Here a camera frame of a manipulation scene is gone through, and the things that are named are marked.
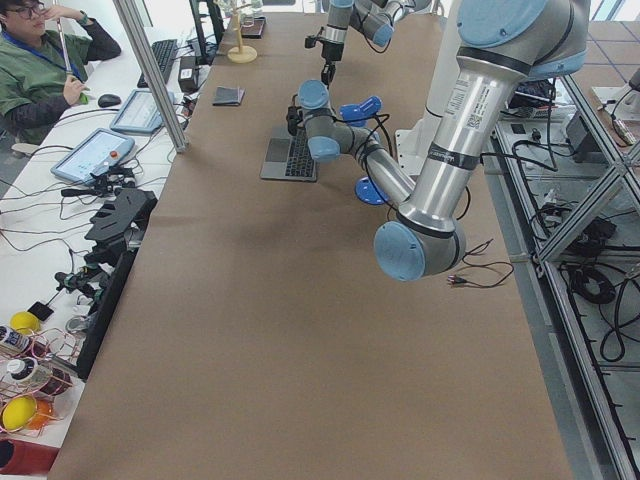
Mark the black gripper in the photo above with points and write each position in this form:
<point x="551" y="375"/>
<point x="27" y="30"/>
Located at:
<point x="330" y="51"/>
<point x="298" y="131"/>

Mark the grey laptop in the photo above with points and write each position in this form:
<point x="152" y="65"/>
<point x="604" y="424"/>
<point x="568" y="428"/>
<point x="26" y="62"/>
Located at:
<point x="287" y="157"/>

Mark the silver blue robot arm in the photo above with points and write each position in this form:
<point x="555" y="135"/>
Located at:
<point x="499" y="45"/>
<point x="374" y="20"/>

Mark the blue desk lamp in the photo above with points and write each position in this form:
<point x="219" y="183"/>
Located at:
<point x="357" y="115"/>

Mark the grey felt pouch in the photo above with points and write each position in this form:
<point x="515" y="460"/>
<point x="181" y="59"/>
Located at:
<point x="228" y="96"/>

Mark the wooden mug tree stand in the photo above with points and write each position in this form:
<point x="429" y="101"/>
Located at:
<point x="240" y="53"/>

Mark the dark wooden tray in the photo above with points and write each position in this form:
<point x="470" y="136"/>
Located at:
<point x="253" y="28"/>

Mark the black power adapter box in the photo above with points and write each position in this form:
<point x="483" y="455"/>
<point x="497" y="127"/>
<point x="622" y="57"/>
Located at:
<point x="188" y="75"/>

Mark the black keyboard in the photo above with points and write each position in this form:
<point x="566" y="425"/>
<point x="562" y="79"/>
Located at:
<point x="164" y="52"/>

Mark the upper teach pendant tablet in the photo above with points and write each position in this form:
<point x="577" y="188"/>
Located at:
<point x="138" y="115"/>

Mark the teach pendant tablet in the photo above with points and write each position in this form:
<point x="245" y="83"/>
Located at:
<point x="138" y="115"/>
<point x="102" y="149"/>

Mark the black computer mouse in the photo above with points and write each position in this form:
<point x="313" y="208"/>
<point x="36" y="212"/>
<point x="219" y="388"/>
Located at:
<point x="109" y="100"/>

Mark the lower teach pendant tablet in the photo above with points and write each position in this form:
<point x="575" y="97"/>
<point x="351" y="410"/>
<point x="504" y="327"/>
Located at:
<point x="102" y="149"/>

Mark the black tool holder rack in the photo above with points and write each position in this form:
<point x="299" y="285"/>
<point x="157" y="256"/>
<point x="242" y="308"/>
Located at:
<point x="113" y="219"/>

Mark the person in green shirt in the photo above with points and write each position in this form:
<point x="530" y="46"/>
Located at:
<point x="44" y="51"/>

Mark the yellow ball in basket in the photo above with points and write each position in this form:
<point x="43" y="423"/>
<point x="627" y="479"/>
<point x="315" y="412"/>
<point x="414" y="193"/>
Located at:
<point x="19" y="413"/>

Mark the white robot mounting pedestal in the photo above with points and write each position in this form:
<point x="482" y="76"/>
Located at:
<point x="412" y="145"/>

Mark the aluminium frame post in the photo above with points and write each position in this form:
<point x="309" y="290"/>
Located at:
<point x="134" y="29"/>

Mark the aluminium frame rail structure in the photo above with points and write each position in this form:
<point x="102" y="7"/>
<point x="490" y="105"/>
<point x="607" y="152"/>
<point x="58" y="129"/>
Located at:
<point x="568" y="200"/>

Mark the copper wire basket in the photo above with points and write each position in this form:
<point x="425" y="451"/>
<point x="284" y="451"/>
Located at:
<point x="41" y="365"/>

